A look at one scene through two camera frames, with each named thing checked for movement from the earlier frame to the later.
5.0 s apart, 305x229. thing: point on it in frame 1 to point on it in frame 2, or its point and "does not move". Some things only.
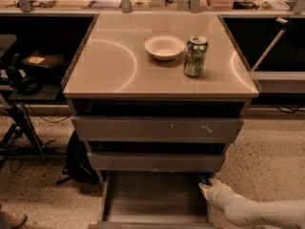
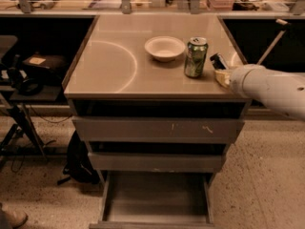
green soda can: x=195 y=53 does not move
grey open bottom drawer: x=153 y=199 does not move
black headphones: x=19 y=80 does not move
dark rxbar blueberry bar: x=204 y=179 to x=217 y=62
